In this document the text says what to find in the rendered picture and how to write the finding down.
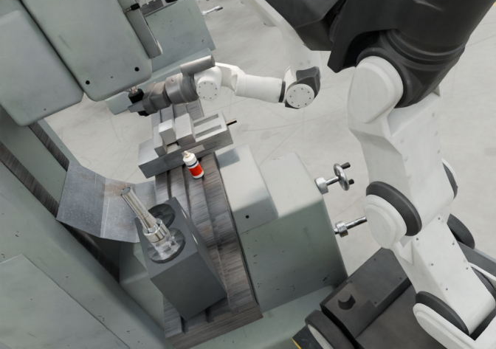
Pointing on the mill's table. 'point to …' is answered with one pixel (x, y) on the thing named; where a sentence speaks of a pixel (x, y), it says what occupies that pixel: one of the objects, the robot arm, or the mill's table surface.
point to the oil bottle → (193, 165)
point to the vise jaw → (184, 130)
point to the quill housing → (89, 33)
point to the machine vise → (164, 156)
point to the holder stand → (181, 263)
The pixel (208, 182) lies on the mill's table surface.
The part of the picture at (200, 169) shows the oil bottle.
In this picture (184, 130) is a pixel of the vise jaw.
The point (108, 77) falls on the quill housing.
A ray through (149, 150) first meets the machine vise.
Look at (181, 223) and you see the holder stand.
